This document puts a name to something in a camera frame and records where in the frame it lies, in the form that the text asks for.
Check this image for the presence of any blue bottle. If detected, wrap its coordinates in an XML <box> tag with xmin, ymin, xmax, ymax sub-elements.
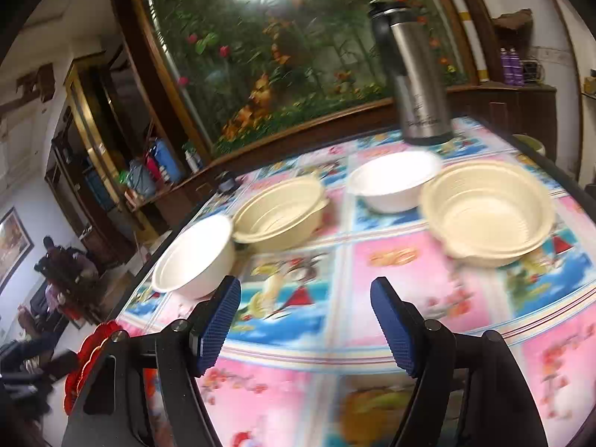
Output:
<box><xmin>155</xmin><ymin>139</ymin><xmax>182</xmax><ymax>182</ymax></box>

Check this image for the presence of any teal bag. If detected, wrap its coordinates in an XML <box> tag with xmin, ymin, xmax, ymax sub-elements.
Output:
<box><xmin>128</xmin><ymin>158</ymin><xmax>156</xmax><ymax>199</ymax></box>

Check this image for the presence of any printed plastic tablecloth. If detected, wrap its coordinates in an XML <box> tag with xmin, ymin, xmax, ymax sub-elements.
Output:
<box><xmin>114</xmin><ymin>116</ymin><xmax>596</xmax><ymax>447</ymax></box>

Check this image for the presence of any framed wall picture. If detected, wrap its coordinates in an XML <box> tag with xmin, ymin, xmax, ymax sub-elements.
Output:
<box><xmin>0</xmin><ymin>207</ymin><xmax>35</xmax><ymax>289</ymax></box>

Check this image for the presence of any white bowl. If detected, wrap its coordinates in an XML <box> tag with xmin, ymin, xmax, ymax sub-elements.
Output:
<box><xmin>347</xmin><ymin>150</ymin><xmax>443</xmax><ymax>214</ymax></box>

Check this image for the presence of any white spray bottle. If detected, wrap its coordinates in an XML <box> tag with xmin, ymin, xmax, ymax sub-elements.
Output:
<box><xmin>184</xmin><ymin>142</ymin><xmax>203</xmax><ymax>173</ymax></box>

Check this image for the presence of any stainless steel electric kettle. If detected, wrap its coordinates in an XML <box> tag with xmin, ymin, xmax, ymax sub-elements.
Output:
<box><xmin>369</xmin><ymin>0</ymin><xmax>454</xmax><ymax>146</ymax></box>

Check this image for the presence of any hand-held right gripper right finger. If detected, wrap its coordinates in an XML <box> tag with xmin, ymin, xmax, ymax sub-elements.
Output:
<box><xmin>370</xmin><ymin>276</ymin><xmax>550</xmax><ymax>447</ymax></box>

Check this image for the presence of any wooden display cabinet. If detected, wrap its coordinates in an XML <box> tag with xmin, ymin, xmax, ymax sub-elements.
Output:
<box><xmin>44</xmin><ymin>53</ymin><xmax>178</xmax><ymax>261</ymax></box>

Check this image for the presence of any green bowl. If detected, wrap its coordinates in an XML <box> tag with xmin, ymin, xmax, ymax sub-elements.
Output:
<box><xmin>512</xmin><ymin>134</ymin><xmax>546</xmax><ymax>156</ymax></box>

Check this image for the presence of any cream plastic bowl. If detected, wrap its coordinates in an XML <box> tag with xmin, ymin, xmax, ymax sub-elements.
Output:
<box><xmin>231</xmin><ymin>174</ymin><xmax>330</xmax><ymax>251</ymax></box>
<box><xmin>420</xmin><ymin>161</ymin><xmax>557</xmax><ymax>268</ymax></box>

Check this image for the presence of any aquarium with plants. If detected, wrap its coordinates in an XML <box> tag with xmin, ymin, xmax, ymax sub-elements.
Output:
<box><xmin>126</xmin><ymin>0</ymin><xmax>480</xmax><ymax>159</ymax></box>

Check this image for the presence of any white round plate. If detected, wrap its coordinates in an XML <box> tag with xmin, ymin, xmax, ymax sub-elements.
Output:
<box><xmin>151</xmin><ymin>215</ymin><xmax>236</xmax><ymax>299</ymax></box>

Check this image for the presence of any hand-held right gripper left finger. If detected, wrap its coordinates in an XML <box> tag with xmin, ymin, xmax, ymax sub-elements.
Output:
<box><xmin>63</xmin><ymin>276</ymin><xmax>242</xmax><ymax>447</ymax></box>

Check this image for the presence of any red ornament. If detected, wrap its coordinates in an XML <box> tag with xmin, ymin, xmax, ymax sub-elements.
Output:
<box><xmin>64</xmin><ymin>321</ymin><xmax>126</xmax><ymax>417</ymax></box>

